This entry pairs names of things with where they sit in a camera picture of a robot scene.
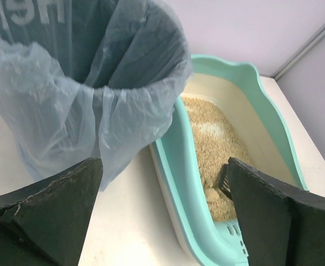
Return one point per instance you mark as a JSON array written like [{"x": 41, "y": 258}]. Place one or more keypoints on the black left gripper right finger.
[{"x": 280, "y": 223}]

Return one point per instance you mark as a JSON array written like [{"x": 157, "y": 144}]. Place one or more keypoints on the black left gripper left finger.
[{"x": 46, "y": 223}]

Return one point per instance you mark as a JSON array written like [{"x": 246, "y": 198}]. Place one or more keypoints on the black litter scoop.
[{"x": 223, "y": 182}]

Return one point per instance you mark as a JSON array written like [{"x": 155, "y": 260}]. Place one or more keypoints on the beige litter clump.
[{"x": 213, "y": 195}]

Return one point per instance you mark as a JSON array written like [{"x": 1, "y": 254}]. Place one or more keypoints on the teal litter box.
[{"x": 237, "y": 90}]

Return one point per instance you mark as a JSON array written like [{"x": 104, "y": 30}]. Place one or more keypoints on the translucent blue bin liner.
[{"x": 83, "y": 79}]

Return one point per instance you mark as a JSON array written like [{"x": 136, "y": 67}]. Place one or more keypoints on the beige cat litter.
[{"x": 216, "y": 140}]

